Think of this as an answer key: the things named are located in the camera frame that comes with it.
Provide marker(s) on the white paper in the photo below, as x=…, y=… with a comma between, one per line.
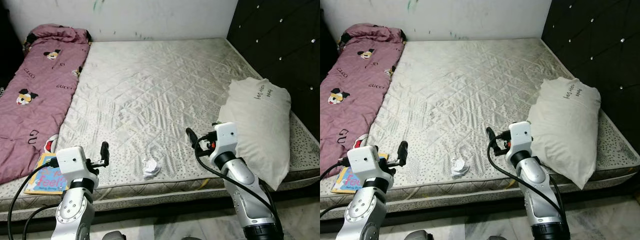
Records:
x=459, y=167
x=150, y=169

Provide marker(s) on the white quilted mattress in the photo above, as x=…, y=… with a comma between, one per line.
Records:
x=460, y=90
x=150, y=90

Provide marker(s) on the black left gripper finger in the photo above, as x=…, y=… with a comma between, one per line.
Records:
x=104, y=150
x=403, y=149

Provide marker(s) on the blue yellow children's book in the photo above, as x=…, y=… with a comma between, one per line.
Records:
x=345, y=182
x=42, y=182

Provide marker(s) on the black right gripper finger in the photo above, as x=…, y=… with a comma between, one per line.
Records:
x=491, y=134
x=192, y=136

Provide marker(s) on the white pillow with lettering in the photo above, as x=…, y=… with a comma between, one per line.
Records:
x=565, y=125
x=260, y=125

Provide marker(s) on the silver left robot leg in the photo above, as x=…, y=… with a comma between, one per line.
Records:
x=114, y=236
x=414, y=235

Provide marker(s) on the black tufted headboard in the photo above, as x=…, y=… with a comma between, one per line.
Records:
x=595, y=40
x=280, y=40

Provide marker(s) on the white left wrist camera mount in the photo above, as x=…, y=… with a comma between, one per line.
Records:
x=72, y=160
x=365, y=160

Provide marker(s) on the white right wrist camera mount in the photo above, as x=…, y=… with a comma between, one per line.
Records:
x=226, y=136
x=520, y=135

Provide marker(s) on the pink cartoon print blanket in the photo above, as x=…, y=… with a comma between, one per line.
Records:
x=350, y=100
x=40, y=100

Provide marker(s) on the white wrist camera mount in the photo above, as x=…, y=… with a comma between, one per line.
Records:
x=226, y=136
x=365, y=160
x=72, y=160
x=520, y=135

